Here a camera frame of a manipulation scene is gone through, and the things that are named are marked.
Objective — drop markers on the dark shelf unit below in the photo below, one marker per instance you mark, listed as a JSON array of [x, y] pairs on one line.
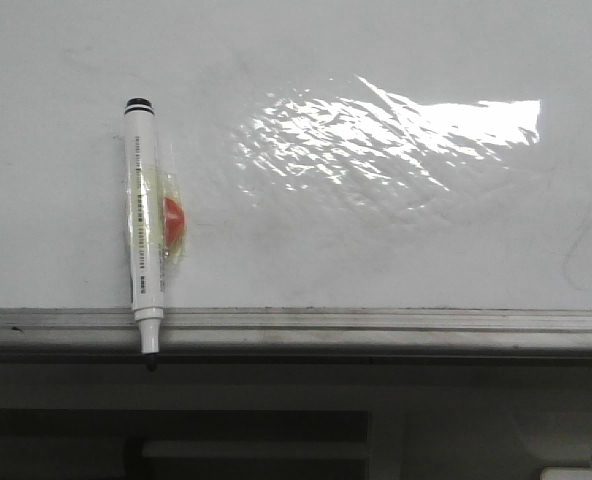
[[183, 444]]

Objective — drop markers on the red round magnet with tape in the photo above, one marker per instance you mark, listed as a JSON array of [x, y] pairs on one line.
[[175, 219]]

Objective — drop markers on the white whiteboard surface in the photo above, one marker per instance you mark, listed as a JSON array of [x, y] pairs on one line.
[[419, 154]]

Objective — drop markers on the white whiteboard marker pen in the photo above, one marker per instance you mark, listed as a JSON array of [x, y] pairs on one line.
[[145, 226]]

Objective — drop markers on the aluminium whiteboard tray rail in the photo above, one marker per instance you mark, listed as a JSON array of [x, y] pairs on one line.
[[302, 332]]

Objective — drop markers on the white box bottom right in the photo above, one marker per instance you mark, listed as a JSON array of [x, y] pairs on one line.
[[566, 473]]

